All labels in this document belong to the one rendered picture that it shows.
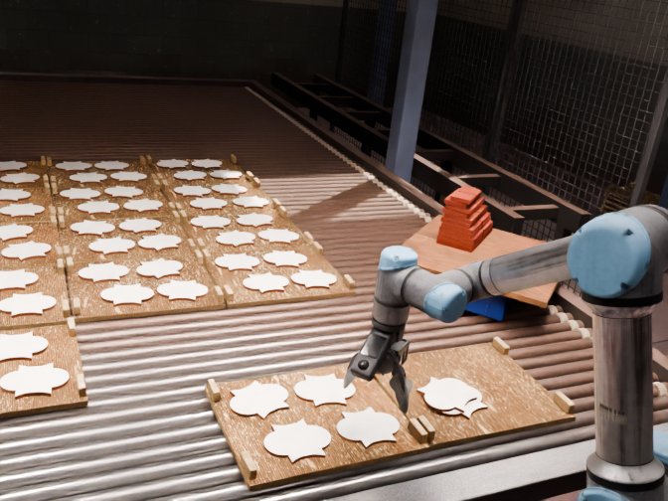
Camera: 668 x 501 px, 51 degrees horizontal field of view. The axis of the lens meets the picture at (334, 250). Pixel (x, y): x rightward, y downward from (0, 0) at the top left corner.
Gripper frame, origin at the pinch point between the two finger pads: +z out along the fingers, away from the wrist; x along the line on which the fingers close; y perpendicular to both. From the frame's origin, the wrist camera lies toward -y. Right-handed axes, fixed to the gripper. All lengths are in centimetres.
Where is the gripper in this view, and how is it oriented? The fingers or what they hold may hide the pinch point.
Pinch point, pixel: (373, 403)
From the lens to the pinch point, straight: 156.9
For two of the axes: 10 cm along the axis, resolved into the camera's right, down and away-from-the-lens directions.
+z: -1.0, 9.1, 3.9
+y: 4.9, -3.0, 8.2
